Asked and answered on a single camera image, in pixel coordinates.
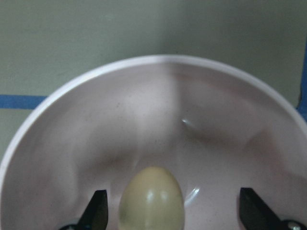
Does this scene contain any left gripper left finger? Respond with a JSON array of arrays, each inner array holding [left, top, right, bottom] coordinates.
[[60, 190, 108, 230]]

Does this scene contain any brown egg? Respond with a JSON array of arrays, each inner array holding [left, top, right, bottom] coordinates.
[[118, 167, 185, 230]]

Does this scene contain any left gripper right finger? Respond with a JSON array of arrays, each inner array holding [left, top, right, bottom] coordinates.
[[239, 187, 307, 230]]

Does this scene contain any pink bowl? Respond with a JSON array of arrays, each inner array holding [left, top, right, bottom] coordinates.
[[0, 56, 307, 230]]

